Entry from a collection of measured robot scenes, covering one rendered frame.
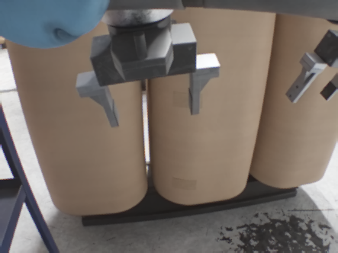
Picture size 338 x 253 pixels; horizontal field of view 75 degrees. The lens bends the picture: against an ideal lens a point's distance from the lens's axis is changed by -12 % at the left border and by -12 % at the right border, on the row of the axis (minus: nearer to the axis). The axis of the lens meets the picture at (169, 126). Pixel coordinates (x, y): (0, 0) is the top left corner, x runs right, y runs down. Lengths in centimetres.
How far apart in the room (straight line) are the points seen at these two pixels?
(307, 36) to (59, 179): 95
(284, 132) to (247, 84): 30
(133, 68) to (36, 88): 54
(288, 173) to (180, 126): 54
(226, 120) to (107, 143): 38
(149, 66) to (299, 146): 87
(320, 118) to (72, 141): 88
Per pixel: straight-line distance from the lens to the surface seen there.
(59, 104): 74
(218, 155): 87
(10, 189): 73
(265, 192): 134
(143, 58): 23
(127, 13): 25
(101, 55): 31
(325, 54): 50
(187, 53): 31
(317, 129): 104
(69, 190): 92
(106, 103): 38
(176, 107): 76
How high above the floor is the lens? 93
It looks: 29 degrees down
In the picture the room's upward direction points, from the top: straight up
